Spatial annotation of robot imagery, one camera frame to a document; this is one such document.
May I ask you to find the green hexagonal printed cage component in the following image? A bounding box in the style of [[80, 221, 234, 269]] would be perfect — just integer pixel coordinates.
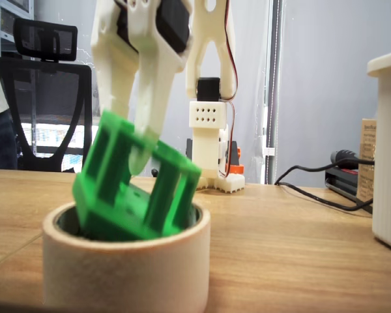
[[72, 110, 203, 243]]

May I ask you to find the black mesh office chair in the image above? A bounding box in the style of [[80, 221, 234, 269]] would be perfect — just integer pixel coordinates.
[[0, 18, 94, 173]]

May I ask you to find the grey metal shelf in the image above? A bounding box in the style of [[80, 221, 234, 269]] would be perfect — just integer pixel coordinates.
[[0, 0, 35, 59]]

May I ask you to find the beige tape roll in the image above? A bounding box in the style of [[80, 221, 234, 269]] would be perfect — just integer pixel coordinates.
[[41, 200, 212, 313]]

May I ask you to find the black power plug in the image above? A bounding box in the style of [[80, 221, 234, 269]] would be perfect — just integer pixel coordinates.
[[330, 149, 375, 170]]

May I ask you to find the black power strip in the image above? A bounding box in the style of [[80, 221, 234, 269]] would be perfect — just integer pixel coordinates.
[[324, 162, 374, 215]]

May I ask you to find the brown cardboard box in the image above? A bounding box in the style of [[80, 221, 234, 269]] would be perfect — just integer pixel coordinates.
[[356, 118, 378, 205]]

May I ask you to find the white ribbed container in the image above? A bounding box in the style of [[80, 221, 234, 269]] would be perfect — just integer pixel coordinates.
[[366, 48, 391, 255]]

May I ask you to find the black power cable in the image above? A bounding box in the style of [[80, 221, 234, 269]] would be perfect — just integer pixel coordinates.
[[273, 162, 375, 212]]

